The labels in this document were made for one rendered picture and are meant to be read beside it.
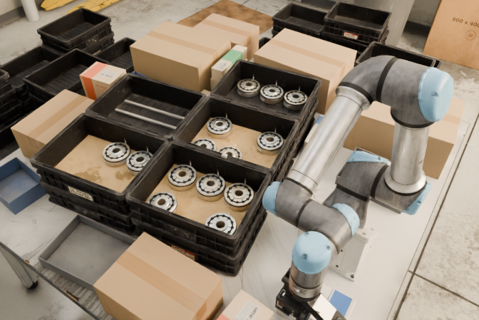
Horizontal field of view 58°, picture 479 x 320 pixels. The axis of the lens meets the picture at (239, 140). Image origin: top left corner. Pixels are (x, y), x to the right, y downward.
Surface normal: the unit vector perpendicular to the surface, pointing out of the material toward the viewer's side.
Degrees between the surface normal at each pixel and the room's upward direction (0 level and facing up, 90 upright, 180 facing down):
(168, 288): 0
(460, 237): 0
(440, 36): 73
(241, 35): 0
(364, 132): 90
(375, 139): 90
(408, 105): 95
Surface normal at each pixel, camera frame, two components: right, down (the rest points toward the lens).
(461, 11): -0.52, 0.40
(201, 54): 0.00, -0.73
